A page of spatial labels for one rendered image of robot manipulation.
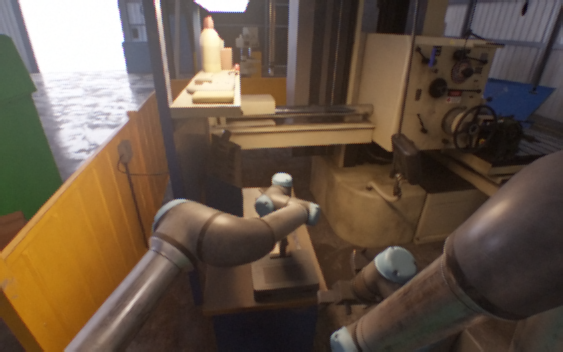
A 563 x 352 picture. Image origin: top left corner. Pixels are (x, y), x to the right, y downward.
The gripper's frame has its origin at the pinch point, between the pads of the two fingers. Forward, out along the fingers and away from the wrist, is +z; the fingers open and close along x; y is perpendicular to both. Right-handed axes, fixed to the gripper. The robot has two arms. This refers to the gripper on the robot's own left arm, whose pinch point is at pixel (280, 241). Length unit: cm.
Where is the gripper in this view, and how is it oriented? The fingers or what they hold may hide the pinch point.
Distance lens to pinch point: 123.5
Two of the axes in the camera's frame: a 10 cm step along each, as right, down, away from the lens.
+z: -0.3, 8.8, 4.7
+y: 9.9, -0.5, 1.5
